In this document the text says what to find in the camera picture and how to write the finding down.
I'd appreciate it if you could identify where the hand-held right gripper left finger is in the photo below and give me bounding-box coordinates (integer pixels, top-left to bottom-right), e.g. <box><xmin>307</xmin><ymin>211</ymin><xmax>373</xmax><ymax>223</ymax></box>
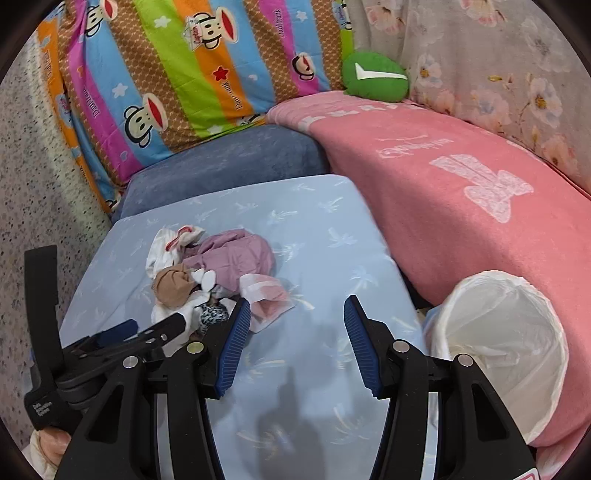
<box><xmin>54</xmin><ymin>298</ymin><xmax>252</xmax><ymax>480</ymax></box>

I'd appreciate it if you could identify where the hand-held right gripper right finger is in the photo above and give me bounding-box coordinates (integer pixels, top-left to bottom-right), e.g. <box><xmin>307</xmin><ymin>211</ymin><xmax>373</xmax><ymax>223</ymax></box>
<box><xmin>344</xmin><ymin>295</ymin><xmax>539</xmax><ymax>480</ymax></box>

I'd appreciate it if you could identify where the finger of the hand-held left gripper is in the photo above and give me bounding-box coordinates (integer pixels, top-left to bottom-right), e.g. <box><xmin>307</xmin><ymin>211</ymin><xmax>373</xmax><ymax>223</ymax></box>
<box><xmin>65</xmin><ymin>319</ymin><xmax>140</xmax><ymax>357</ymax></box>
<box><xmin>58</xmin><ymin>313</ymin><xmax>188</xmax><ymax>386</ymax></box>

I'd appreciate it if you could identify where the white sock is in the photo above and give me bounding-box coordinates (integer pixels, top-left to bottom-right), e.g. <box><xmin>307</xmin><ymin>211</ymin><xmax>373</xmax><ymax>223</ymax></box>
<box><xmin>151</xmin><ymin>295</ymin><xmax>206</xmax><ymax>346</ymax></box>

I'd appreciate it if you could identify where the white glove with red trim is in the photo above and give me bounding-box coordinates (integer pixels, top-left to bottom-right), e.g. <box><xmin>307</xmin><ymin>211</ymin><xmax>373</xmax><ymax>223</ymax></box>
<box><xmin>146</xmin><ymin>224</ymin><xmax>206</xmax><ymax>278</ymax></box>

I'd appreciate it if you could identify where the trash bin with white liner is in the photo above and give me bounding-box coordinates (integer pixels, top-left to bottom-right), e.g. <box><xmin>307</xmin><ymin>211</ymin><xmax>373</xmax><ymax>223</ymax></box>
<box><xmin>422</xmin><ymin>270</ymin><xmax>570</xmax><ymax>449</ymax></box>

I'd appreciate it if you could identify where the person's left hand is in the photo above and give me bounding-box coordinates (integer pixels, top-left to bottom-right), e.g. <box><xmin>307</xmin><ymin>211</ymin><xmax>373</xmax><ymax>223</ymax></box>
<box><xmin>30</xmin><ymin>427</ymin><xmax>71</xmax><ymax>464</ymax></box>

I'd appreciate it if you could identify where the leopard-print sock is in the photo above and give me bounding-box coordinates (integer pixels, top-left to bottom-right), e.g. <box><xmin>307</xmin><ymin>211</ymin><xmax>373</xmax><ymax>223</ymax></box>
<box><xmin>199</xmin><ymin>305</ymin><xmax>230</xmax><ymax>334</ymax></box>

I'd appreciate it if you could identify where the tan stocking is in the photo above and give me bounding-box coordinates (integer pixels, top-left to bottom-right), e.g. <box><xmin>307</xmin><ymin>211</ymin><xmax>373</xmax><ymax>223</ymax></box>
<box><xmin>153</xmin><ymin>264</ymin><xmax>200</xmax><ymax>308</ymax></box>

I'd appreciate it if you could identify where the pink and white plastic bag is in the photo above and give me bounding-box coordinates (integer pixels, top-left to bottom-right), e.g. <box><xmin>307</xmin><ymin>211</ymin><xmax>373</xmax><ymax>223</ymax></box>
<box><xmin>240</xmin><ymin>273</ymin><xmax>295</xmax><ymax>334</ymax></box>

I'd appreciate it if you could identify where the small white cloth piece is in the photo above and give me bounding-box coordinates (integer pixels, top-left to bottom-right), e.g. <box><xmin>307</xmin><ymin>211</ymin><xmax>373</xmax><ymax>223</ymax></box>
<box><xmin>191</xmin><ymin>270</ymin><xmax>218</xmax><ymax>296</ymax></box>

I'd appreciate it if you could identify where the mauve cloth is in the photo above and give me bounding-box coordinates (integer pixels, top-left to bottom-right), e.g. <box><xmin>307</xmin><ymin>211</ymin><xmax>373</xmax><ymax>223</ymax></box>
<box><xmin>182</xmin><ymin>229</ymin><xmax>277</xmax><ymax>297</ymax></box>

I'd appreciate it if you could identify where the white mesh cloth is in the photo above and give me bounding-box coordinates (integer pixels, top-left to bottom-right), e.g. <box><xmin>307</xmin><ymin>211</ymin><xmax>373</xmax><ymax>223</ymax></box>
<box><xmin>0</xmin><ymin>32</ymin><xmax>115</xmax><ymax>407</ymax></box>

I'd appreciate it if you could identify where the light blue patterned sheet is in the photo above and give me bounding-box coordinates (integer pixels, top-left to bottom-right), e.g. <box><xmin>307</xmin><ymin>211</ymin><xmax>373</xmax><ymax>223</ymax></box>
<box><xmin>58</xmin><ymin>174</ymin><xmax>439</xmax><ymax>480</ymax></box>

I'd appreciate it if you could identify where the pink blanket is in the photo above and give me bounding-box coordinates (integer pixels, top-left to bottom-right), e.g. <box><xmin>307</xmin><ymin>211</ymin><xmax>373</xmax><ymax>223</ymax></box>
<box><xmin>267</xmin><ymin>90</ymin><xmax>591</xmax><ymax>480</ymax></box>

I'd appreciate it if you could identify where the blue-grey velvet cushion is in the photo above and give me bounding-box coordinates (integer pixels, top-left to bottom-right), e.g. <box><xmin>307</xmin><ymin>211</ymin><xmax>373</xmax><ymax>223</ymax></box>
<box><xmin>111</xmin><ymin>124</ymin><xmax>331</xmax><ymax>223</ymax></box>

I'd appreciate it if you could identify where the striped monkey-print pillow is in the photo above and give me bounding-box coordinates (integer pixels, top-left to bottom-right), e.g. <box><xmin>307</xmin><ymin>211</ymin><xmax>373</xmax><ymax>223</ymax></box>
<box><xmin>37</xmin><ymin>0</ymin><xmax>358</xmax><ymax>215</ymax></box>

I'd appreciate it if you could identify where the green check-mark plush cushion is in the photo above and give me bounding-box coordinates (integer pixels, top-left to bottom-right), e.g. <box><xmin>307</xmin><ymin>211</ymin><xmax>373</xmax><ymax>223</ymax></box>
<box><xmin>342</xmin><ymin>50</ymin><xmax>413</xmax><ymax>100</ymax></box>

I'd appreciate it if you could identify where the grey floral blanket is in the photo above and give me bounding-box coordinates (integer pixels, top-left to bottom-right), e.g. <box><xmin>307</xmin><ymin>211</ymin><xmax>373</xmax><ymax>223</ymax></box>
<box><xmin>346</xmin><ymin>0</ymin><xmax>591</xmax><ymax>200</ymax></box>

